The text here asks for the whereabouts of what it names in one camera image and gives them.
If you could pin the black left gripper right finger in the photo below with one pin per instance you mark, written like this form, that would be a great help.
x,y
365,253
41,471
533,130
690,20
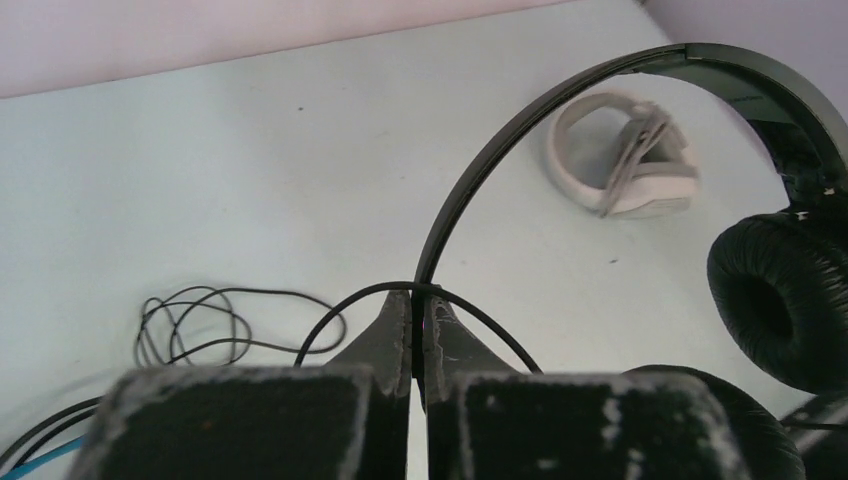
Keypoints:
x,y
486,420

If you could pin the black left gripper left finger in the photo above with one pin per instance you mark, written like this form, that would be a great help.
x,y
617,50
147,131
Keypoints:
x,y
346,419

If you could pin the white headphones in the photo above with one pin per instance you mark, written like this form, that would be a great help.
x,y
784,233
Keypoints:
x,y
649,170

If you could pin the blue black headphones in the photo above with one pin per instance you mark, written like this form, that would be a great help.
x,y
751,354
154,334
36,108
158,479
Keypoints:
x,y
31,465

